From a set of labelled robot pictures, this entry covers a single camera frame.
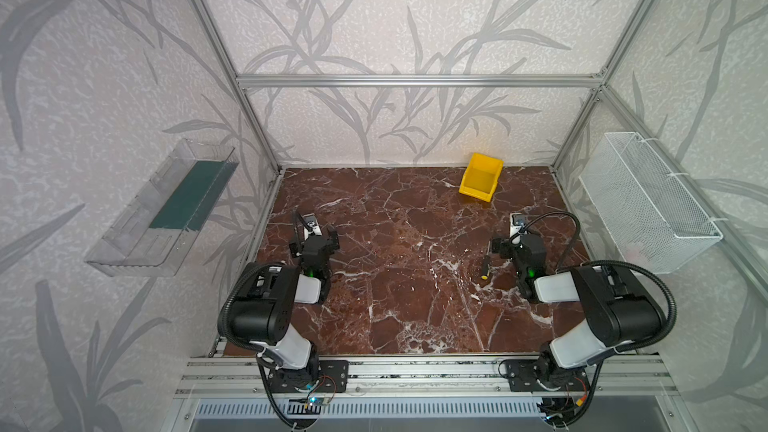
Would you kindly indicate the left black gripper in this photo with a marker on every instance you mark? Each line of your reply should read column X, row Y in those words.
column 312, row 241

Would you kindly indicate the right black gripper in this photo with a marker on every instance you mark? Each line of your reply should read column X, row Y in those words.
column 508, row 246

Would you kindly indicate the yellow plastic bin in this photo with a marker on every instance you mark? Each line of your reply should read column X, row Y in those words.
column 481, row 177

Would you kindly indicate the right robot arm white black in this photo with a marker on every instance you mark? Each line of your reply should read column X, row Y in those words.
column 625, row 307

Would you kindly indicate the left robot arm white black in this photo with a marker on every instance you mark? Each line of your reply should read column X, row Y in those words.
column 257, row 316

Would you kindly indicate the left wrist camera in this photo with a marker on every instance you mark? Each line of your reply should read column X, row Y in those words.
column 310, row 225

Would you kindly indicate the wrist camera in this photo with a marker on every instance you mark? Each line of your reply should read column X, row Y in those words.
column 310, row 225
column 517, row 223

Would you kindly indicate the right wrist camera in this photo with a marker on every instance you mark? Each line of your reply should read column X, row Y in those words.
column 517, row 223

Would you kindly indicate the white wire mesh basket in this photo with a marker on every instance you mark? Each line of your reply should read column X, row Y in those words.
column 651, row 216

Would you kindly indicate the clear plastic wall tray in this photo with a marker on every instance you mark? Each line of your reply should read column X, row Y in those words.
column 157, row 229

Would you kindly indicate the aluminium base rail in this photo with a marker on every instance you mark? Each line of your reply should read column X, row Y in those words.
column 394, row 376

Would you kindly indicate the aluminium frame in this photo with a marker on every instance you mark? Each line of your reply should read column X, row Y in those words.
column 599, row 85

